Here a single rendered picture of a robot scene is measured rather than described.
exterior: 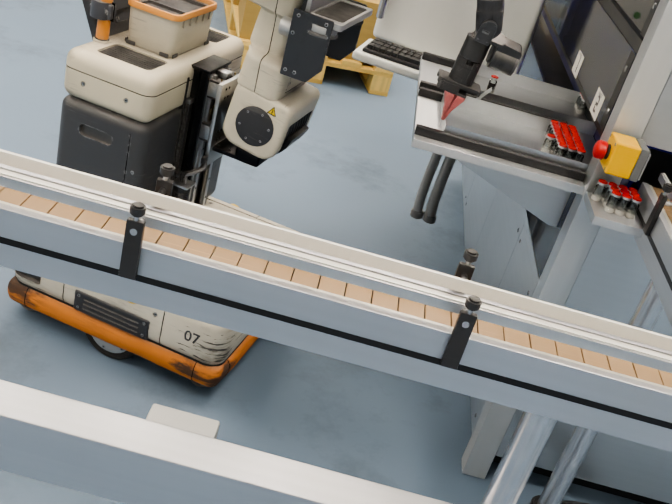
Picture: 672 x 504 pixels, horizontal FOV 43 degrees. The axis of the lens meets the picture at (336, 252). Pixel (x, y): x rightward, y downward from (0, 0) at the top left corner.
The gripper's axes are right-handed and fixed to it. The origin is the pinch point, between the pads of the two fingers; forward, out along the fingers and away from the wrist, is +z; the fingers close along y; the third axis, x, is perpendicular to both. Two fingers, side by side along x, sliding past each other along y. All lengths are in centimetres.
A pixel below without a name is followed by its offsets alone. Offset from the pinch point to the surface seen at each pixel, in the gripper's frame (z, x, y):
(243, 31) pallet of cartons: 78, 266, -75
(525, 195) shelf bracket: 9.9, -2.7, 25.5
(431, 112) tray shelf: 3.6, 10.7, -1.4
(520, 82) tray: -1, 53, 25
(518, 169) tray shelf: 1.8, -11.1, 18.7
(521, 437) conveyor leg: 14, -90, 17
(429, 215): 67, 97, 27
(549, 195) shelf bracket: 7.7, -2.8, 30.6
